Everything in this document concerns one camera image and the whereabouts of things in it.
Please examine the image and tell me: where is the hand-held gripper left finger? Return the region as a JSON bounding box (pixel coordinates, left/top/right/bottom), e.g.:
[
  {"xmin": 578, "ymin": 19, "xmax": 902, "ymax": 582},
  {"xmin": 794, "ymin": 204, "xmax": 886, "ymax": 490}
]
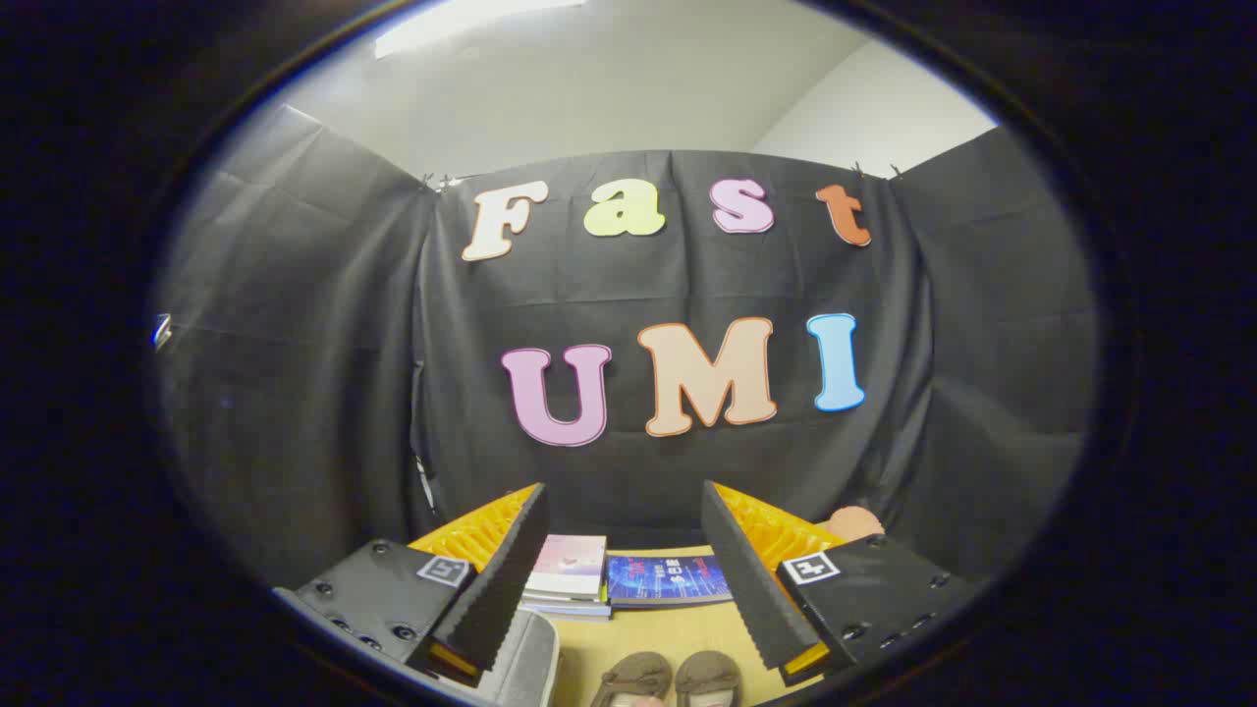
[{"xmin": 273, "ymin": 481, "xmax": 551, "ymax": 688}]

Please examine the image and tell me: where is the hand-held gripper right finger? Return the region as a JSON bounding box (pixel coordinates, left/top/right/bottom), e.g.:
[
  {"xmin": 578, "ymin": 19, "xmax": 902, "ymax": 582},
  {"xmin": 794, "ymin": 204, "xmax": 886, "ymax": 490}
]
[{"xmin": 701, "ymin": 479, "xmax": 983, "ymax": 686}]

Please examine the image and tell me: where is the grey fabric storage box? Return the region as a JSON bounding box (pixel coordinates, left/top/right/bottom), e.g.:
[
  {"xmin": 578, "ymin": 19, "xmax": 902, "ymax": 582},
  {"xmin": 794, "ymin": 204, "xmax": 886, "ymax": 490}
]
[{"xmin": 471, "ymin": 609, "xmax": 561, "ymax": 707}]

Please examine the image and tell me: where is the brown fuzzy shoe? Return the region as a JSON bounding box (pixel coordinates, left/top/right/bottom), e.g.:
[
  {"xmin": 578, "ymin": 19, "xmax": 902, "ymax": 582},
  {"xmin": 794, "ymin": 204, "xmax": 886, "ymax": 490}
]
[
  {"xmin": 675, "ymin": 650, "xmax": 743, "ymax": 707},
  {"xmin": 589, "ymin": 651, "xmax": 675, "ymax": 707}
]

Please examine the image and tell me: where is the pink cover book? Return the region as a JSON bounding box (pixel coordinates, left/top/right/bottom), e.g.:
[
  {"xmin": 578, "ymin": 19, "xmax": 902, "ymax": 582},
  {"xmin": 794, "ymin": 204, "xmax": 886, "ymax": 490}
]
[{"xmin": 525, "ymin": 535, "xmax": 608, "ymax": 600}]

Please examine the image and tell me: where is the blue cover book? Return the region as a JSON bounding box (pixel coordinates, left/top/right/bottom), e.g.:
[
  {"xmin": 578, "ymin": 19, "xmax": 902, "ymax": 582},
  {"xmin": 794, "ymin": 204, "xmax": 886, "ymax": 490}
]
[{"xmin": 606, "ymin": 553, "xmax": 735, "ymax": 610}]

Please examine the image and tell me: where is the pale blue book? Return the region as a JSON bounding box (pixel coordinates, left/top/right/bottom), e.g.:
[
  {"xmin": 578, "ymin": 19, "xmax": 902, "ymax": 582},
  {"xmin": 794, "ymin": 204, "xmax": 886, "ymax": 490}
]
[{"xmin": 520, "ymin": 595, "xmax": 612, "ymax": 622}]

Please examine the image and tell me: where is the orange plush toy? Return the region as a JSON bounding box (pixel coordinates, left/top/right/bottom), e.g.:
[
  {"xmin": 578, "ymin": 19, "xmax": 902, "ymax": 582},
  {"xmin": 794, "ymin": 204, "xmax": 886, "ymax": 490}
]
[{"xmin": 820, "ymin": 506, "xmax": 885, "ymax": 543}]

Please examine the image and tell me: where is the black backdrop cloth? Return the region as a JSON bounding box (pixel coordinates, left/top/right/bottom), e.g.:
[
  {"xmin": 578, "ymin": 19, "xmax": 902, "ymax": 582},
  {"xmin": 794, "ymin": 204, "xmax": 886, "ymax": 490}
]
[{"xmin": 157, "ymin": 103, "xmax": 1099, "ymax": 590}]

